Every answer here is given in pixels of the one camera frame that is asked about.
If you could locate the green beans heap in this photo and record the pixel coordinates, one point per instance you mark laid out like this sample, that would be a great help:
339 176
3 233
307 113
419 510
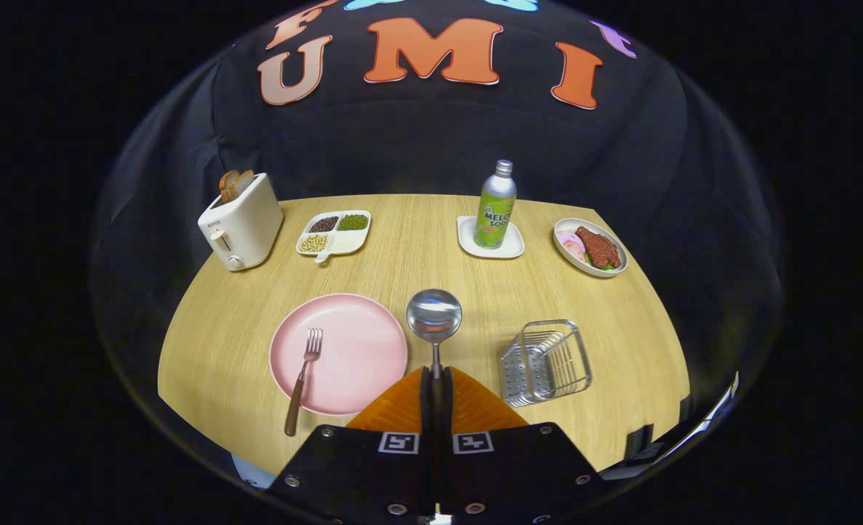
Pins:
354 222

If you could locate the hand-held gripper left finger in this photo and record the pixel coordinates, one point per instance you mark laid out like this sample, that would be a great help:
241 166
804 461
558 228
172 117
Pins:
358 467

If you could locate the white divided dish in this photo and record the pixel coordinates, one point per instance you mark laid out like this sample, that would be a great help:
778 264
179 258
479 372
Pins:
347 242

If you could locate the white square coaster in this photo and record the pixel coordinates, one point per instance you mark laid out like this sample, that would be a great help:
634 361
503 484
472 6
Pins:
467 239

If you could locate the pink round plate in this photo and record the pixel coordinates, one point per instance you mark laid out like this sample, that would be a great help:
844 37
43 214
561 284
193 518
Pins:
362 350

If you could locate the pink ham slices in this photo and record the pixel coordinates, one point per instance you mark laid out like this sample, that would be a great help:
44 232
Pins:
570 243

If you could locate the toasted bread slice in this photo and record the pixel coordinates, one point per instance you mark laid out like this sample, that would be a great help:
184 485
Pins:
243 182
227 182

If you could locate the green soda bottle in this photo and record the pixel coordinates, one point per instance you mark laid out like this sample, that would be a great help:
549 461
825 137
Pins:
495 215

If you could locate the white toaster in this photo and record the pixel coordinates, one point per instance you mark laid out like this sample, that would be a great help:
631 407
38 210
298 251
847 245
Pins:
249 222

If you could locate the dark brown beans heap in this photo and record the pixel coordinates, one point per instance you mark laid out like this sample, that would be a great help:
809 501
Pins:
324 224

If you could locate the red-brown meat piece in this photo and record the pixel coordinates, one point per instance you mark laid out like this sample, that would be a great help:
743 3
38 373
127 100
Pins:
599 248

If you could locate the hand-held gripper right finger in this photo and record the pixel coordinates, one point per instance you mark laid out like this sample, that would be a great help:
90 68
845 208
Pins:
519 467

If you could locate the yellow soybeans heap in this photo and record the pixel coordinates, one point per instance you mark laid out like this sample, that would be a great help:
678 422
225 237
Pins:
314 243

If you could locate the white oval bowl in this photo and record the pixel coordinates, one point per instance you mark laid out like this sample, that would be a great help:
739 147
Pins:
570 259

